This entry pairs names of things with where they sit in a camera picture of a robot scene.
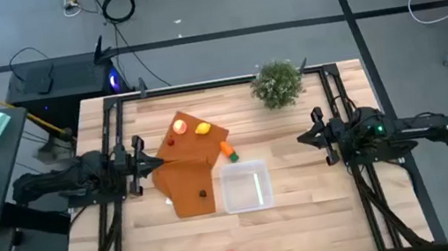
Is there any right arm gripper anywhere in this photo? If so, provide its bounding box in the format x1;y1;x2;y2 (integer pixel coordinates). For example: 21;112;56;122
292;102;353;172

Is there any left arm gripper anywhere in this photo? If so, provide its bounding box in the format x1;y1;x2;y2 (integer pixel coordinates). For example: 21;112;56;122
108;131;169;199

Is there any toy peach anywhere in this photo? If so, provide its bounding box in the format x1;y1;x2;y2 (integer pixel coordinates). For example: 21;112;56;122
171;118;189;137

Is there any yellow toy lemon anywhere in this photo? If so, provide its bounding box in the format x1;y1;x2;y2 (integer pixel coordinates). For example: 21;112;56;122
194;121;214;137

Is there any orange toy carrot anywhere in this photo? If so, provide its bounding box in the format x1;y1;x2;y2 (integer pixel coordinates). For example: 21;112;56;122
219;138;241;165

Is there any clear plastic tupperware container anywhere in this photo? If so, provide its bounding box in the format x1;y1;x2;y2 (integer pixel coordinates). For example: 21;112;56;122
217;157;276;216

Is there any orange cloth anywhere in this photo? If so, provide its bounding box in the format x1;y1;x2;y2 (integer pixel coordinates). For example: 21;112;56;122
143;103;242;223

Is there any potted green plant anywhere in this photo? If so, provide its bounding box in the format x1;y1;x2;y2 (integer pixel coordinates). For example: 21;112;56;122
246;55;309;114

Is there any black table clamp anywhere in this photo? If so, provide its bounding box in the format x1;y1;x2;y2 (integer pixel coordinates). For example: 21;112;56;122
297;57;311;75

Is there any yellow pole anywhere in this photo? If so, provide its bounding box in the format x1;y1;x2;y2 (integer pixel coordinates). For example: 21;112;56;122
0;64;75;151

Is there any grey floor stand base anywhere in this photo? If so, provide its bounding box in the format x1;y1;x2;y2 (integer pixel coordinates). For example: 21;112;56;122
32;132;78;166

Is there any black computer tower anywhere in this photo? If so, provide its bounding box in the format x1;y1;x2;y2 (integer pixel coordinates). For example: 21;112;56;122
0;46;138;143

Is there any black wifi antenna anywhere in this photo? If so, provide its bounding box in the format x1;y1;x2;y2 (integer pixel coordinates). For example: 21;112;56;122
90;32;121;67

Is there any small black adapter box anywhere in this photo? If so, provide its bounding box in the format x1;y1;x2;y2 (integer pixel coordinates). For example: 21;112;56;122
34;75;56;96

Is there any white cable bundle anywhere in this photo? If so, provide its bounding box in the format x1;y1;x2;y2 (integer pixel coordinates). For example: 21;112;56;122
61;0;91;19

